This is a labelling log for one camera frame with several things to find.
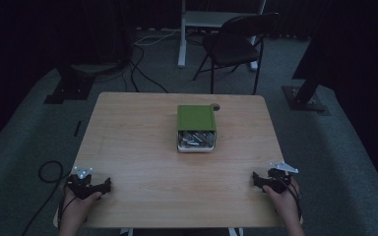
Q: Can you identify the black stand with base plate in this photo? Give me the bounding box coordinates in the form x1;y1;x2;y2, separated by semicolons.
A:
43;63;96;105
282;73;330;115

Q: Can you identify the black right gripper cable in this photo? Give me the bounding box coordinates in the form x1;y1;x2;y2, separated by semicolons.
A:
283;176;303;221

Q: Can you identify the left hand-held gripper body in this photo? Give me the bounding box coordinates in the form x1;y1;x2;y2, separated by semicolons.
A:
66;165;105;201

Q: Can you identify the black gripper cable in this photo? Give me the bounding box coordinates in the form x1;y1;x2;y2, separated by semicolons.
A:
57;183;79;229
283;176;303;221

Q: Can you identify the black folding chair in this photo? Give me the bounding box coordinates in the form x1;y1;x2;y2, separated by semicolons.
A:
191;12;282;96

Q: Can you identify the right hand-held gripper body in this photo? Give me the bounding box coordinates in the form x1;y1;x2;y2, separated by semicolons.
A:
259;160;299;195

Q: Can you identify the white floor cable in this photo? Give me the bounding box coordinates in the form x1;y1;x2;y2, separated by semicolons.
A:
133;28;182;47

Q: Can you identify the black floor cable loop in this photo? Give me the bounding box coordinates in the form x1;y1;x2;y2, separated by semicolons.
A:
21;159;71;236

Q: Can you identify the person's right hand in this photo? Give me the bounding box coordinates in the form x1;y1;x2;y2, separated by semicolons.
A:
262;176;302;221

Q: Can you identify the black cable bundle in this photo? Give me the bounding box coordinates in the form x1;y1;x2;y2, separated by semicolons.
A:
93;42;169;94

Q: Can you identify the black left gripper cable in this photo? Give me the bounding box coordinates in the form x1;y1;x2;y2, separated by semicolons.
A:
57;183;79;229

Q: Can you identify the white desk frame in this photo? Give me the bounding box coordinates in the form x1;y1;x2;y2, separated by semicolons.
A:
176;0;268;72

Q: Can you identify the person's left hand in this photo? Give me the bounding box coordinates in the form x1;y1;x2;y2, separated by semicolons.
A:
59;188;103;229

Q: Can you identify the pile of small metal parts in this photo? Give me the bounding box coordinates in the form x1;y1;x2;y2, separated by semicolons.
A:
178;131;216;148

